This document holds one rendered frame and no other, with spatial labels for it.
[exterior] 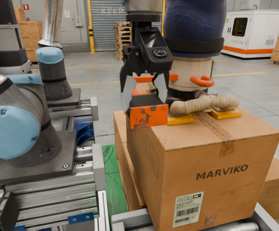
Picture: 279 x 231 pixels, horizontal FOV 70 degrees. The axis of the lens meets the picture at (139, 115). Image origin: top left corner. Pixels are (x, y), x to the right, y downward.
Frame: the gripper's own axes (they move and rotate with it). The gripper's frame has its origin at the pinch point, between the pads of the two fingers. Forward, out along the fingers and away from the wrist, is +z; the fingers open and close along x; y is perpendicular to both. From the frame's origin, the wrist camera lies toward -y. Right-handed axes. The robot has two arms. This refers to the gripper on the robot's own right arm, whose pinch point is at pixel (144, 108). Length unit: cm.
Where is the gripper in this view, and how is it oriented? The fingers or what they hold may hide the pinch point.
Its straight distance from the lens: 47.8
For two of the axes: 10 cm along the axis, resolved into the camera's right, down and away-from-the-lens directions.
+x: -9.7, 1.0, -2.2
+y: -2.4, -4.0, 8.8
